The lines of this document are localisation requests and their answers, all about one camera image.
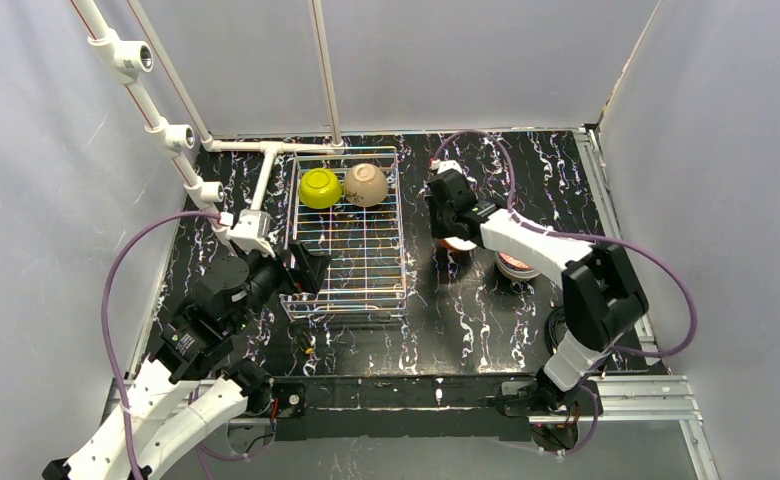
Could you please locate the white ceramic bowl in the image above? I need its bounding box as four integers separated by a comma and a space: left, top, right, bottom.
438, 237, 478, 252

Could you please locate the yellow-green plastic bowl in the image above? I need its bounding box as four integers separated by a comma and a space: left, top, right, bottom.
298, 168, 343, 210

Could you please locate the white striped bottom bowl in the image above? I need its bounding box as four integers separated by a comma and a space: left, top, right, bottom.
496, 261, 540, 282

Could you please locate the beige ceramic bowl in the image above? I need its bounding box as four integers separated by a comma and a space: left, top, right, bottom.
343, 163, 389, 208

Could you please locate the red patterned bowl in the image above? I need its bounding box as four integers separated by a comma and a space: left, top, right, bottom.
497, 252, 537, 275

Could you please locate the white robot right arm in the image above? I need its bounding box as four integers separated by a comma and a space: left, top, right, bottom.
427, 169, 649, 405

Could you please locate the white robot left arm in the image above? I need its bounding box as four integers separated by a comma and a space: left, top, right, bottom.
42, 241, 331, 479

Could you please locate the black yellow screwdriver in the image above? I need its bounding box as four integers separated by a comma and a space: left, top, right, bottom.
288, 322, 315, 357

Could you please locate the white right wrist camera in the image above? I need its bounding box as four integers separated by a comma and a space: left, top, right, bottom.
429, 159, 463, 175

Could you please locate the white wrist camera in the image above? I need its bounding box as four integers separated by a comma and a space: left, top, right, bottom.
429, 159, 463, 175
219, 209, 276, 258

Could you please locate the white wire dish rack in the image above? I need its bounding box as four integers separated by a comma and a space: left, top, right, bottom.
282, 147, 407, 322

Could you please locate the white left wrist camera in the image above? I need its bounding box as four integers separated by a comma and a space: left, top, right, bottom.
219, 209, 276, 258

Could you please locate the aluminium base frame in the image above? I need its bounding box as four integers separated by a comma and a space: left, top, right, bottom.
88, 125, 723, 480

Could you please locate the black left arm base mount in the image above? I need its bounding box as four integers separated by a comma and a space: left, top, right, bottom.
227, 382, 307, 459

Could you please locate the coiled black cable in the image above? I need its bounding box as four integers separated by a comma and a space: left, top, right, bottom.
544, 303, 571, 359

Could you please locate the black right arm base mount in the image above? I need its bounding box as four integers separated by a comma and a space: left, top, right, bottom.
486, 381, 582, 454

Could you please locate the white pvc pipe frame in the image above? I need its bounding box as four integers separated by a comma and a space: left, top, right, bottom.
71, 1, 344, 246

